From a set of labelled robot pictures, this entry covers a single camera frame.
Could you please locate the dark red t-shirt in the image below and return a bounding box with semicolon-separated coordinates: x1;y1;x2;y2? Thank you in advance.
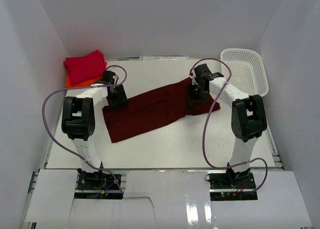
102;78;214;143

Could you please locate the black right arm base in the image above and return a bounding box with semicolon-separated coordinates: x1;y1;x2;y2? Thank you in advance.
204;172;258;202

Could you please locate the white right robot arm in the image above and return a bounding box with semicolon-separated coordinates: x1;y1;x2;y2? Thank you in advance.
186;63;267;187

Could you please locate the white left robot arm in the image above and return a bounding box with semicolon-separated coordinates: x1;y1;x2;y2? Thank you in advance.
61;70;128;189

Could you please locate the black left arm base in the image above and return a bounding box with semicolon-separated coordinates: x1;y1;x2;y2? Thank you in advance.
74;168;123;200

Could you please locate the folded bright red t-shirt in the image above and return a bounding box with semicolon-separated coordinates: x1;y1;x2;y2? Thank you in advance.
63;50;107;88

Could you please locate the folded orange t-shirt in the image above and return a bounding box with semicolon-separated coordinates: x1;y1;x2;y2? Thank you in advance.
64;61;107;88

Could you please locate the white perforated plastic basket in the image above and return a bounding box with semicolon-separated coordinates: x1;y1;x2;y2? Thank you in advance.
220;48;269;97

